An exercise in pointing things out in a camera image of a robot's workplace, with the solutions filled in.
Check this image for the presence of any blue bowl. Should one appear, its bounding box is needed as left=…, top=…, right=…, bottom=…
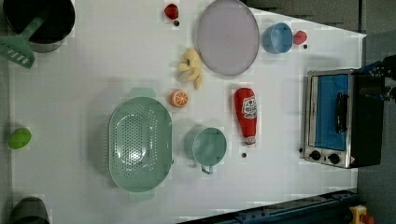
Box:
left=262, top=22, right=293, bottom=54

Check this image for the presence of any black pot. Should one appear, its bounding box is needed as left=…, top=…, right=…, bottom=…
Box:
left=2, top=0, right=76, bottom=53

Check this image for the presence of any red ketchup bottle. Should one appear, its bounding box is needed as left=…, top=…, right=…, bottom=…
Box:
left=233, top=88, right=258, bottom=147

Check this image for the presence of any large grey round plate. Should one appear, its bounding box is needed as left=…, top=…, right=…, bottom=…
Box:
left=197, top=0, right=260, bottom=76

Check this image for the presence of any red strawberry toy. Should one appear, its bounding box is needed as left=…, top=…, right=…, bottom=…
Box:
left=293, top=31, right=307, bottom=45

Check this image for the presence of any orange half slice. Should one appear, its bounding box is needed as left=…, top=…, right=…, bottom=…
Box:
left=170, top=91, right=189, bottom=108

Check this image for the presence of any green spatula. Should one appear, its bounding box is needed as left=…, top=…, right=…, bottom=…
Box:
left=0, top=10, right=49, bottom=68

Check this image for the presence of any grey cylinder container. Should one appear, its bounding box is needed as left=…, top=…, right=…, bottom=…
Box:
left=9, top=197, right=50, bottom=224

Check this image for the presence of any green lime toy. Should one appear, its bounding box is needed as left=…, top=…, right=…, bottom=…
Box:
left=8, top=127, right=32, bottom=149

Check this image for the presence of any green metal cup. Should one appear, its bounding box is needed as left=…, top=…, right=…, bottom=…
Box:
left=184, top=126, right=227, bottom=175

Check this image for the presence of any yellow red emergency button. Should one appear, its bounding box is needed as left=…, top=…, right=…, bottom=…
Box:
left=349, top=205, right=375, bottom=224

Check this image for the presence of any peeled banana toy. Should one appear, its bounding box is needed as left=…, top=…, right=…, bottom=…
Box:
left=178, top=48, right=203, bottom=90

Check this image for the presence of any small red green strawberry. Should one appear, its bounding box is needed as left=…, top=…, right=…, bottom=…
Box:
left=164, top=4, right=178, bottom=20

